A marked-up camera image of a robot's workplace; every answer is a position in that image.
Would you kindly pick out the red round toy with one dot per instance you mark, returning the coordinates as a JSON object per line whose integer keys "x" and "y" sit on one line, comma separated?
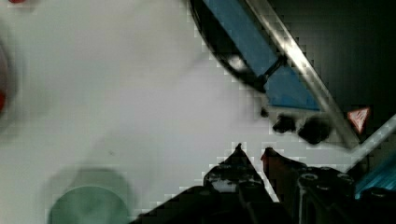
{"x": 3, "y": 79}

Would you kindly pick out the green perforated oval dish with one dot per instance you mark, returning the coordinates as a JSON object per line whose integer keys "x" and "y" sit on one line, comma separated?
{"x": 95, "y": 196}

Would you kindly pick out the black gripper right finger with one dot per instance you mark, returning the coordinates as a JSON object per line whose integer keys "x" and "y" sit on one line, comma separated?
{"x": 284, "y": 175}

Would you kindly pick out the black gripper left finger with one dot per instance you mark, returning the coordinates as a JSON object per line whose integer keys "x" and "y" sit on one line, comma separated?
{"x": 238, "y": 183}

